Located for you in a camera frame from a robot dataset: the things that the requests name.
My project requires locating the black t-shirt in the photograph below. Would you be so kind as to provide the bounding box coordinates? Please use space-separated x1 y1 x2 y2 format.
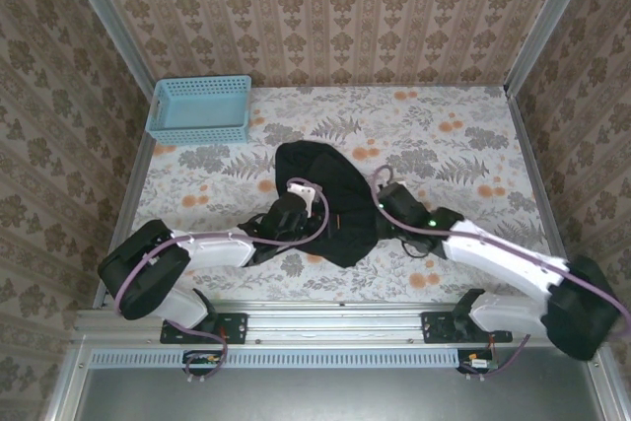
273 140 391 269

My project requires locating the floral table cover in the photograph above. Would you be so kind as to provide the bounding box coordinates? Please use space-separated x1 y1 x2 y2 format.
112 85 566 304

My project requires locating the blue plastic basket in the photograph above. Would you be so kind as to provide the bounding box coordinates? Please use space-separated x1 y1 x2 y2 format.
146 75 253 147

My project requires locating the small electronics board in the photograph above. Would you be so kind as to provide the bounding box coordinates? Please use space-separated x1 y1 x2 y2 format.
457 349 500 376
182 349 226 377

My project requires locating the grey metal panel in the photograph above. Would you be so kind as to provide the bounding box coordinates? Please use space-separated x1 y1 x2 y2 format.
46 344 631 421

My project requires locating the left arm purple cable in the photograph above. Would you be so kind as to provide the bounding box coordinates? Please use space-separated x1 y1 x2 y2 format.
113 176 330 384

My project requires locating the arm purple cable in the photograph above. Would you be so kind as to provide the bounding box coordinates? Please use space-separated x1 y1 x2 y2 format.
372 165 631 383
113 176 330 384

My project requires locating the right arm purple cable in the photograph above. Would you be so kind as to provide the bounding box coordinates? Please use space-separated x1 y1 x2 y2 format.
372 165 631 383

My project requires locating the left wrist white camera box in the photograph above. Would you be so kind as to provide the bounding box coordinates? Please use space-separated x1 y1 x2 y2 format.
287 182 322 206

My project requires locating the aluminium mounting rail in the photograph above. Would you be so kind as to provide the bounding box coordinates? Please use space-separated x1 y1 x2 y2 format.
72 301 611 344

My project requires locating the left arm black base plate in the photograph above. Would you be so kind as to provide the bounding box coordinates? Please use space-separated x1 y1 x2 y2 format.
160 311 248 346

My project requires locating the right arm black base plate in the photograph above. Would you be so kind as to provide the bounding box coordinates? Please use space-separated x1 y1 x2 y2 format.
421 311 514 345

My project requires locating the slotted grey cable duct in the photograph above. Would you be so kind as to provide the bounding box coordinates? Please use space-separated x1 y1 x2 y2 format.
90 347 462 370

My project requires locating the aluminium side rail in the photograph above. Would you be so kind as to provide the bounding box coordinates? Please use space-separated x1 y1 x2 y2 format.
91 95 159 309
506 90 584 308

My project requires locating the aluminium frame post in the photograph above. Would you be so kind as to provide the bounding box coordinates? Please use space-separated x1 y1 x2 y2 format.
502 0 601 97
54 0 158 97

